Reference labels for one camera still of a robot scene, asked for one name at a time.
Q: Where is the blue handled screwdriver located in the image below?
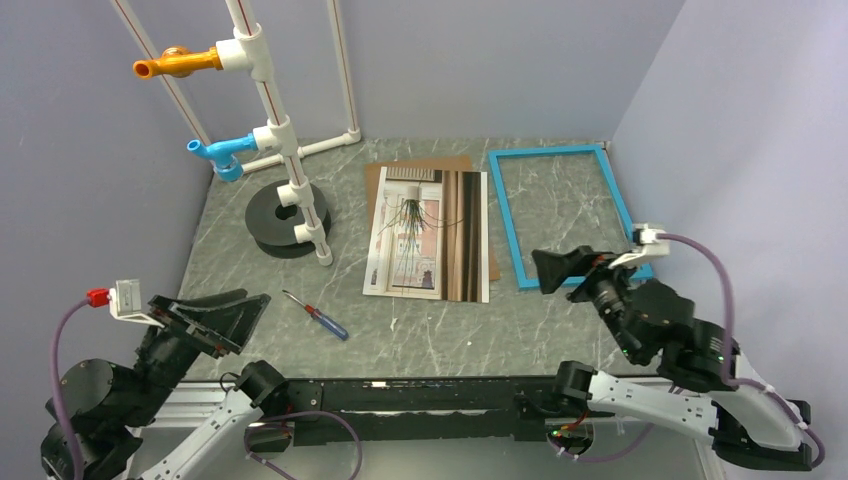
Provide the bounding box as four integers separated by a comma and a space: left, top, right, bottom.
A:
282, 289, 349, 341

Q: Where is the dark grey perforated spool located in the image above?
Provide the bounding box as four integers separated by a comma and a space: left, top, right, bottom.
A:
245, 180, 333, 266

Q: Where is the brown frame backing board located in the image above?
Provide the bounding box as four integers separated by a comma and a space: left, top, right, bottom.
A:
364, 155, 502, 282

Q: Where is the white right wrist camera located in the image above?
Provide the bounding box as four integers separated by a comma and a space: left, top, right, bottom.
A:
609, 223, 670, 269

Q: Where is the orange pipe fitting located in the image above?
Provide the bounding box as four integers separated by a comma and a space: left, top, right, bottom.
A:
132, 46, 224, 79

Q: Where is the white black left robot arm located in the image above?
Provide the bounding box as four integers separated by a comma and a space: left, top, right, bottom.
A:
40, 289, 289, 479

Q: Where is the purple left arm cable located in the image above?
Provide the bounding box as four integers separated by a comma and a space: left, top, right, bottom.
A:
50, 298, 364, 480

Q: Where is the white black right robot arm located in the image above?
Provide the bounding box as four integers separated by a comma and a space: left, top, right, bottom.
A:
532, 246, 816, 471

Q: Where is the blue picture frame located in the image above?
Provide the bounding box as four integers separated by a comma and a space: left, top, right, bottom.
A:
488, 144, 633, 291

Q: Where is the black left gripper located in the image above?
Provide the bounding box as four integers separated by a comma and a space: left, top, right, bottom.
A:
122, 287, 270, 424

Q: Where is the white PVC pipe stand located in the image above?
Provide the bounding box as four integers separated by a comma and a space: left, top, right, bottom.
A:
109, 0, 364, 268

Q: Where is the blue pipe fitting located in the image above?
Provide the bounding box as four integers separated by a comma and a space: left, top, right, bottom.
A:
186, 134, 258, 182

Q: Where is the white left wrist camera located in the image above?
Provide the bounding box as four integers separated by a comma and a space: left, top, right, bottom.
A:
86, 279, 164, 328

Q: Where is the aluminium extrusion rail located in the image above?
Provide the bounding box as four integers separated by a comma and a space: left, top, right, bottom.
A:
105, 382, 233, 480

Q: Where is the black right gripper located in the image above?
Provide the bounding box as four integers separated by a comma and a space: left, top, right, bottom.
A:
530, 243, 644, 359

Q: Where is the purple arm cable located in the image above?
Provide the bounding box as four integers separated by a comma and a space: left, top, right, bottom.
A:
547, 231, 827, 468
50, 298, 364, 480

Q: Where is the printed plant photo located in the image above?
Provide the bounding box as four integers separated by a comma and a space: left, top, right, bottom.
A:
362, 166, 490, 305

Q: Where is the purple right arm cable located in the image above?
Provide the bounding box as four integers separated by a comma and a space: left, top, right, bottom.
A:
547, 231, 827, 468

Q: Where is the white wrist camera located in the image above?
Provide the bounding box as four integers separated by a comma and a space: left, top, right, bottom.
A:
609, 223, 670, 269
86, 279, 164, 328

